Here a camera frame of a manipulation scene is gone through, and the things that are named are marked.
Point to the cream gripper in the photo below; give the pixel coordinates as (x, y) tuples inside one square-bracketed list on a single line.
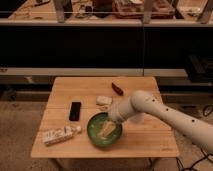
[(107, 128)]

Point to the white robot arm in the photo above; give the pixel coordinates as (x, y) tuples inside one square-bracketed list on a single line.
[(198, 131)]

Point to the green bowl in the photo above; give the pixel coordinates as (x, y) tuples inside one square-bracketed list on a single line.
[(94, 126)]

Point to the white sponge block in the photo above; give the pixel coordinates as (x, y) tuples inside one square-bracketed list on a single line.
[(103, 100)]

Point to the black smartphone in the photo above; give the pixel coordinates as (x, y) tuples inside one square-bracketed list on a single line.
[(75, 111)]

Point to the red chili pepper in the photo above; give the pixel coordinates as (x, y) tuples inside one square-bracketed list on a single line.
[(117, 89)]

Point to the wooden table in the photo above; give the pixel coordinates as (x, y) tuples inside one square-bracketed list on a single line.
[(150, 137)]

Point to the black box on right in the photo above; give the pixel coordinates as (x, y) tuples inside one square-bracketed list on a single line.
[(199, 69)]

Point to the long shelf with clutter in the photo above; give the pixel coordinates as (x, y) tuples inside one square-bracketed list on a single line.
[(107, 13)]

